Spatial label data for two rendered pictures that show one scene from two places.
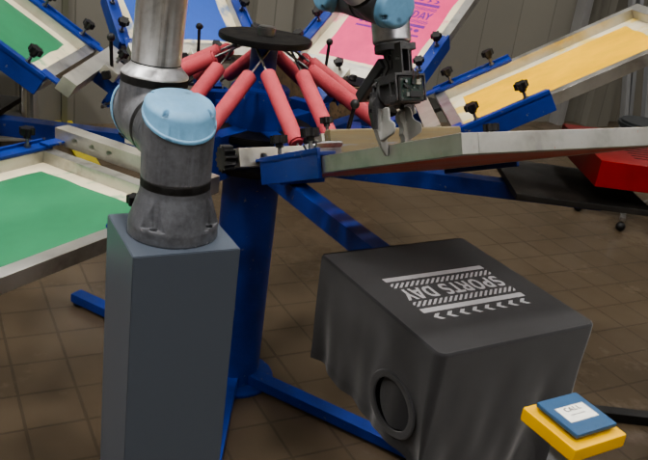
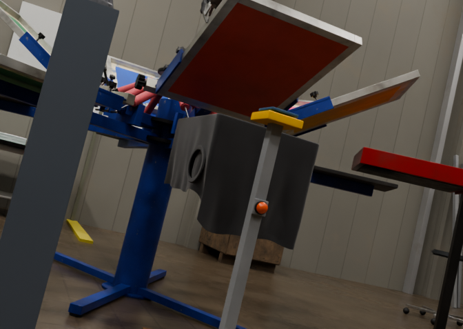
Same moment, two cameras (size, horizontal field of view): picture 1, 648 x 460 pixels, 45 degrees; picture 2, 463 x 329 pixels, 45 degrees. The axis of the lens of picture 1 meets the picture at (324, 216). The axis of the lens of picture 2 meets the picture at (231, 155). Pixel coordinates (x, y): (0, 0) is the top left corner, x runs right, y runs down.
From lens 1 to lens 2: 1.44 m
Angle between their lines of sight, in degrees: 28
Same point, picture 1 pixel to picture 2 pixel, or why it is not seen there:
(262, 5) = not seen: hidden behind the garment
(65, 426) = not seen: hidden behind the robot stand
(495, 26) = (362, 216)
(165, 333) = (74, 38)
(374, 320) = (195, 127)
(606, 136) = (315, 21)
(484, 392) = (247, 154)
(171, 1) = not seen: outside the picture
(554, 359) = (293, 155)
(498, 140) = not seen: outside the picture
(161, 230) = not seen: outside the picture
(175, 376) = (74, 66)
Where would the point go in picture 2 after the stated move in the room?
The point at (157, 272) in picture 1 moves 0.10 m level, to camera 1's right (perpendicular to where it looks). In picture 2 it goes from (77, 5) to (105, 10)
